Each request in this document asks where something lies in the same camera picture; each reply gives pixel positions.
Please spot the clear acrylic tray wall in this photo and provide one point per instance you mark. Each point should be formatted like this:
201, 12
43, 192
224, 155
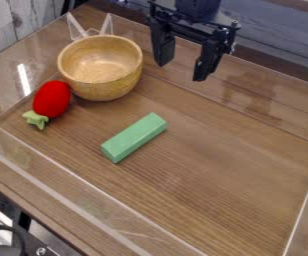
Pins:
214, 188

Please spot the wooden bowl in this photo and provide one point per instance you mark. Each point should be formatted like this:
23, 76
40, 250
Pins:
101, 66

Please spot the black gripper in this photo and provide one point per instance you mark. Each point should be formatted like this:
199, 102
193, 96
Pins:
194, 18

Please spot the green rectangular block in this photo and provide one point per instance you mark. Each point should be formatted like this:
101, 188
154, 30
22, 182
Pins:
133, 137

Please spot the red plush strawberry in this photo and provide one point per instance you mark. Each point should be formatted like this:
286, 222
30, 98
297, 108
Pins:
50, 103

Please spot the black table leg bracket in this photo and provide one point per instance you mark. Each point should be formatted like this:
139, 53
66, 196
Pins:
35, 247

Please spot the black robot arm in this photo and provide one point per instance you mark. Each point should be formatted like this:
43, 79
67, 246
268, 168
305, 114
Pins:
197, 21

